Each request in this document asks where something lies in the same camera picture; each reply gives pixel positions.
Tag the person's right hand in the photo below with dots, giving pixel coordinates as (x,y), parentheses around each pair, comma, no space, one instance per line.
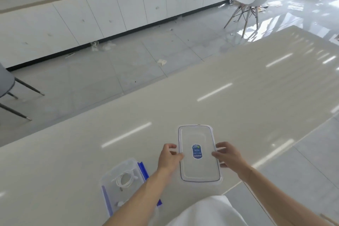
(233,158)

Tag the person's left hand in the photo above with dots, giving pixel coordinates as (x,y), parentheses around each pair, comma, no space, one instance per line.
(167,158)

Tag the person's left thumb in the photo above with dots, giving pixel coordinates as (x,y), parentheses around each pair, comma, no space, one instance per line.
(178,156)

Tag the person's right thumb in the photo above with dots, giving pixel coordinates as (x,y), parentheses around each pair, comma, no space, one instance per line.
(217,155)

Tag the clear container lid blue label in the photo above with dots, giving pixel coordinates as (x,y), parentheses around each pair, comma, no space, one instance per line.
(198,166)

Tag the person's right forearm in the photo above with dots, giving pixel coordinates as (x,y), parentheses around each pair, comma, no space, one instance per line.
(280,196)

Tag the person's white clothing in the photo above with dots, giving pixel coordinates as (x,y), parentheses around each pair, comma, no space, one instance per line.
(204,212)

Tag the clear plastic container blue clips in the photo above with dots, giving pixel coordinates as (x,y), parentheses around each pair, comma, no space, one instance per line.
(111,188)

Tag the crumpled white paper scrap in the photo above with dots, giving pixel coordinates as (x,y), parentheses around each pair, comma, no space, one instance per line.
(162,62)

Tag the long white cabinet row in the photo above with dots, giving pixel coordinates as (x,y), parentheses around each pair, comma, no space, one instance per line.
(106,11)

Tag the grey chair black legs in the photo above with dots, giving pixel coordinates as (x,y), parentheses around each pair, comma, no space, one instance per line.
(6,85)

